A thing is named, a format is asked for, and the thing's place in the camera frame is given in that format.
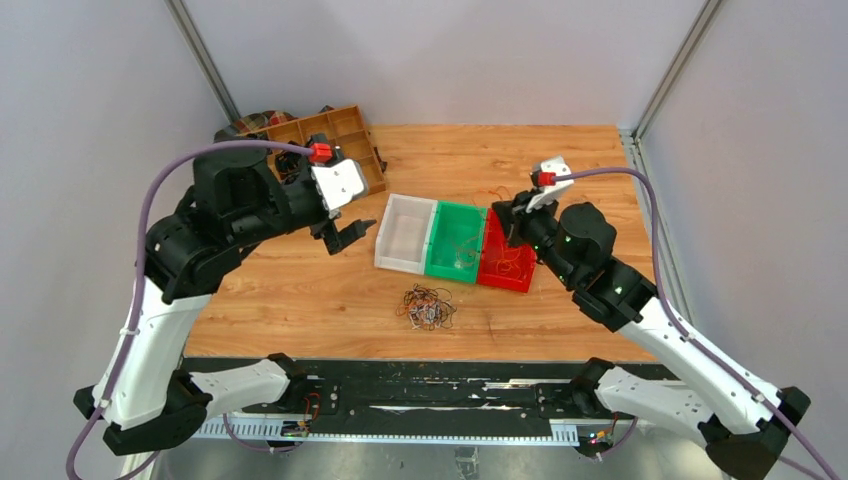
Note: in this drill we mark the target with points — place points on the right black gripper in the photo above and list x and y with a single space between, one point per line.
512 214

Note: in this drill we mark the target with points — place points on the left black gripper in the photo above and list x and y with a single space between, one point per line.
338 239

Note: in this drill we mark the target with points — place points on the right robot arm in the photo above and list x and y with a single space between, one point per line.
742 421

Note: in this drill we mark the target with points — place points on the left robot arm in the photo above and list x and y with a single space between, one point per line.
148 402

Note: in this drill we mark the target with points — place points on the red plastic bin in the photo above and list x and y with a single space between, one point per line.
501 266

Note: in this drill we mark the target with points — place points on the white plastic bin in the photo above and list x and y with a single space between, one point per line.
403 237

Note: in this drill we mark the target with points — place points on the green plastic bin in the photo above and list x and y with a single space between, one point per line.
455 242

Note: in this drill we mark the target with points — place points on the wooden compartment tray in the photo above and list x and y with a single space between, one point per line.
343 127

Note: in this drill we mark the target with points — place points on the plaid cloth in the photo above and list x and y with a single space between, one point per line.
249 123

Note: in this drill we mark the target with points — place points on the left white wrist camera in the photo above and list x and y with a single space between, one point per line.
339 185

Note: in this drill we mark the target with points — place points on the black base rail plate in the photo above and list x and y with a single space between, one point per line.
436 398

